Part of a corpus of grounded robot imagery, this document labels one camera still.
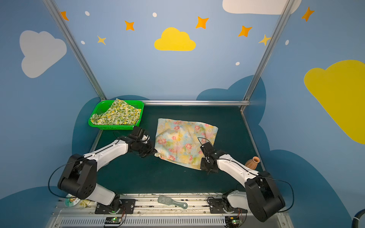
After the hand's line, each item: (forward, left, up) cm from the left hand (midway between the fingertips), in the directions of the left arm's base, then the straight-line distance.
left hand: (160, 150), depth 87 cm
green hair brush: (-27, -7, -6) cm, 29 cm away
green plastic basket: (+36, +54, 0) cm, 65 cm away
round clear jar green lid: (-29, +40, 0) cm, 50 cm away
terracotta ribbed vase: (-8, -54, +2) cm, 55 cm away
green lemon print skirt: (+33, +38, -4) cm, 51 cm away
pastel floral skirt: (+12, -12, -9) cm, 19 cm away
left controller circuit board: (-36, +20, -8) cm, 42 cm away
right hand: (-6, -30, -7) cm, 31 cm away
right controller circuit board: (-35, -40, -8) cm, 54 cm away
